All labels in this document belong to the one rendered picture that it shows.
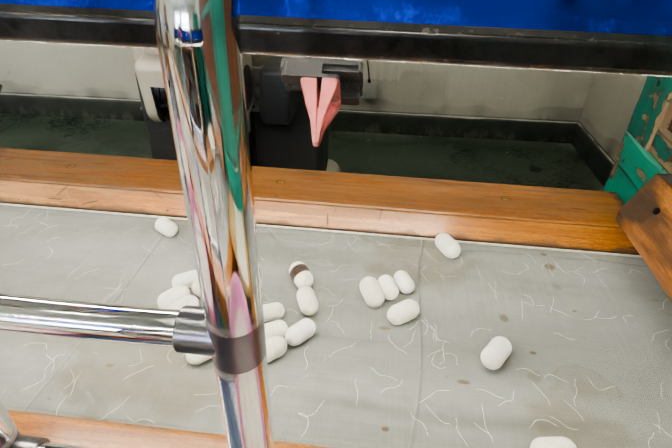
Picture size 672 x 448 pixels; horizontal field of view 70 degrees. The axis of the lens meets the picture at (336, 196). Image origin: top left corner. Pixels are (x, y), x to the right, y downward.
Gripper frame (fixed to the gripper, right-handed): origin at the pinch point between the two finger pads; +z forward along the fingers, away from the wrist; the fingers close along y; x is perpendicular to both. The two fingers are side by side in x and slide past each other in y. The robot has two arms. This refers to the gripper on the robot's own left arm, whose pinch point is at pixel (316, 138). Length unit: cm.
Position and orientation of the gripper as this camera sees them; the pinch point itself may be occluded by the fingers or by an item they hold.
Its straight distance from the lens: 59.6
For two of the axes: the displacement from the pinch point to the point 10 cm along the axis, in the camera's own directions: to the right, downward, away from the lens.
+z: -0.9, 9.5, -2.8
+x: 0.5, 2.9, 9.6
